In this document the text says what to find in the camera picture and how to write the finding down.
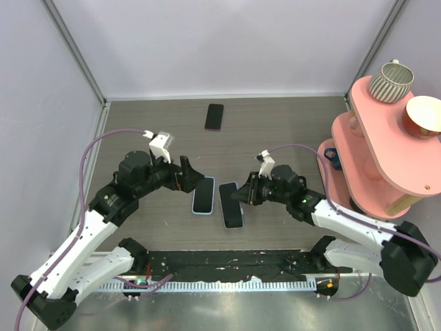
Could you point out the red paper bowl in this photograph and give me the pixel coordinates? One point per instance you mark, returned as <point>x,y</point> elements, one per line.
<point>421,117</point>

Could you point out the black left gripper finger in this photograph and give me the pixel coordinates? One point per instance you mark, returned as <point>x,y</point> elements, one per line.
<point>189,175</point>
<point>187,187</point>

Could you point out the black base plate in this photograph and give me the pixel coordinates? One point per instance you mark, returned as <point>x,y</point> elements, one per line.
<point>231,266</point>

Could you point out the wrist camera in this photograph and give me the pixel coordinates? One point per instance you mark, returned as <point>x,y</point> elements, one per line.
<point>159,144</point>
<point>266,164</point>

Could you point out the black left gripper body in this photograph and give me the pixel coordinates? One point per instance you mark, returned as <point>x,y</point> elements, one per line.
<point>162,174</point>

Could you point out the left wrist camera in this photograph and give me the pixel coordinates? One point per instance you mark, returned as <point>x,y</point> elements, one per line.
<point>159,144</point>

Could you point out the blue cup on shelf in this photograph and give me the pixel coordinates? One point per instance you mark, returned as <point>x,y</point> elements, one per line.
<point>331,154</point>

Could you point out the clear magsafe phone case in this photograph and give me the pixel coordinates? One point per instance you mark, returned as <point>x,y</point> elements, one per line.
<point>243,213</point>

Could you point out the light blue phone case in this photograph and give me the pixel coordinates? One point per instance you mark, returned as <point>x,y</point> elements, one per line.
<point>213,196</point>

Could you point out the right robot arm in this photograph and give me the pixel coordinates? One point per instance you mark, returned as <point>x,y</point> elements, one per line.
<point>399,254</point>

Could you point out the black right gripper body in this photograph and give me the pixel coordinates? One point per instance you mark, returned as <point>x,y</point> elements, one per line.
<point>266,190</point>

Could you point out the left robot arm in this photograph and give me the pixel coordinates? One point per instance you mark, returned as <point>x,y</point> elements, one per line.
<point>53,292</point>

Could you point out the grey striped ceramic mug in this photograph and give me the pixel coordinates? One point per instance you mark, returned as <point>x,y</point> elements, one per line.
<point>391,83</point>

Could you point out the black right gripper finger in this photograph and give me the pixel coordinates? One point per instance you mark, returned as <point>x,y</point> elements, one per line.
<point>243,197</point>
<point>246,190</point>

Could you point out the pink three-tier shelf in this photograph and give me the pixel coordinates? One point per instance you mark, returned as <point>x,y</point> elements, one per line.
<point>384,170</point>

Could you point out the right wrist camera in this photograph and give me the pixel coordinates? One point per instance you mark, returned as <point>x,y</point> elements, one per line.
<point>266,164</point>

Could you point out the slotted aluminium cable rail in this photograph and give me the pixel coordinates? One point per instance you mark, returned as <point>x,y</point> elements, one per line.
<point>254,285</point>

